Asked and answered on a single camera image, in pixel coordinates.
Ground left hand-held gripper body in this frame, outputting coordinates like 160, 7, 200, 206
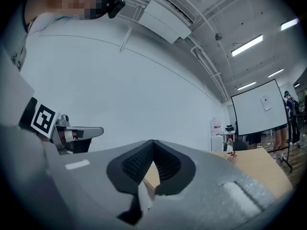
19, 96, 93, 155

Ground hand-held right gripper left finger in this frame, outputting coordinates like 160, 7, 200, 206
44, 139, 154, 230

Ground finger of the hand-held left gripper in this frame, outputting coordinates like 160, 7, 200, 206
65, 126, 105, 140

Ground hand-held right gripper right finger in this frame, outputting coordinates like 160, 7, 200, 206
143, 139, 277, 230

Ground clear measuring cup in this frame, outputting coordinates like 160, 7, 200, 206
226, 151, 238, 169

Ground white cabinet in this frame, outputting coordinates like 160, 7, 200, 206
210, 117, 225, 152

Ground white tissue paper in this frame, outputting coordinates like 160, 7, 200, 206
137, 180, 154, 217

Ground white projection screen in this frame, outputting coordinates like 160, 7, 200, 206
230, 79, 294, 173

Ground person's white shirt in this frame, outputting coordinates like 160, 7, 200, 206
23, 12, 83, 39

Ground white paper sheet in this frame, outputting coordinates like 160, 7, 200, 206
260, 94, 273, 112

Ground long ceiling light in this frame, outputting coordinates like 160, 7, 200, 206
268, 68, 284, 79
280, 18, 300, 31
237, 81, 257, 91
231, 34, 263, 58

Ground white ceiling pipes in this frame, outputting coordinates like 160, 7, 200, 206
190, 44, 230, 103

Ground white ceiling air conditioner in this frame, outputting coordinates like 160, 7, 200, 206
138, 0, 195, 45

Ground printed lanyard strap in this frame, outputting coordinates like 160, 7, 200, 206
10, 31, 28, 72

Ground black head-worn camera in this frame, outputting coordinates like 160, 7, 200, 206
106, 0, 126, 19

